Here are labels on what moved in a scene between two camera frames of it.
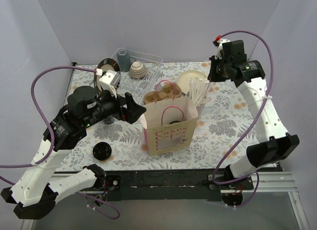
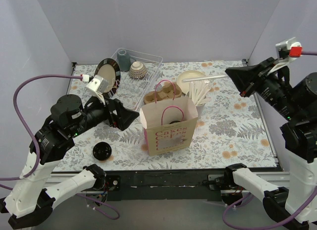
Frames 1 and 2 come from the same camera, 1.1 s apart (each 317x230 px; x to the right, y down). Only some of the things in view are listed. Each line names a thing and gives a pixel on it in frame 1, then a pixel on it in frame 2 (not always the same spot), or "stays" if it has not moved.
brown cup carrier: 165,93 stays
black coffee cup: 174,121 stays
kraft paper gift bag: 169,123 stays
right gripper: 213,69 -> 258,78
